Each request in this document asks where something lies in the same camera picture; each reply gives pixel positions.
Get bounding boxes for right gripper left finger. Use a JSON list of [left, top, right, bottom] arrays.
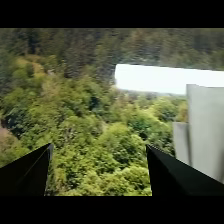
[[0, 142, 55, 197]]

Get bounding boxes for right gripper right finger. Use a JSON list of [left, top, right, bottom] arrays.
[[145, 143, 224, 197]]

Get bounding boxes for beige shorts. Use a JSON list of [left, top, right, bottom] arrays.
[[172, 83, 224, 185]]

